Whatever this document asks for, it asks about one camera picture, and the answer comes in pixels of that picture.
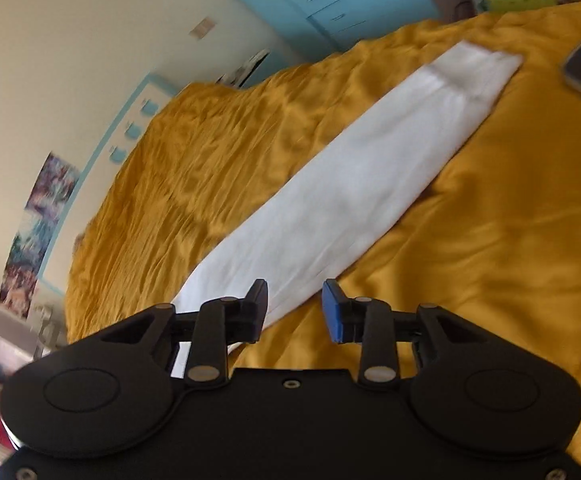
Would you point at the white printed sweatshirt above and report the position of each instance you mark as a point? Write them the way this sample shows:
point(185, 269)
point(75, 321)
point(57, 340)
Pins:
point(345, 175)

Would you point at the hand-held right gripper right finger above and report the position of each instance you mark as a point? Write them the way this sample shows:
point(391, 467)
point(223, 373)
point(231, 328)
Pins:
point(332, 316)

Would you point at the colourful wall poster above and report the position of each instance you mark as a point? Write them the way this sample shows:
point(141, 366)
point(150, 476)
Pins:
point(38, 230)

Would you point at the blue framed headboard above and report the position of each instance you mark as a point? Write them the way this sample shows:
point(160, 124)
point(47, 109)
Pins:
point(135, 110)

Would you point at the black and white object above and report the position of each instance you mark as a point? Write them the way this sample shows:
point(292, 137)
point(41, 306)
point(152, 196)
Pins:
point(243, 70)

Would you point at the blue and white wardrobe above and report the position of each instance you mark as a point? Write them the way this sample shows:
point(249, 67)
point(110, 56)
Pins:
point(365, 0)

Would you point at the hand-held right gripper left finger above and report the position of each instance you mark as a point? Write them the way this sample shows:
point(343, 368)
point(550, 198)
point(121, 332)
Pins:
point(256, 310)

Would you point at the mustard yellow blanket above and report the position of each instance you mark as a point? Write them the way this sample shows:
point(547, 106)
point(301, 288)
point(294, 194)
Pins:
point(495, 210)

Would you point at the wall light switch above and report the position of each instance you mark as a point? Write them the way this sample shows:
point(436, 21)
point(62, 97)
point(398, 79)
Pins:
point(202, 28)

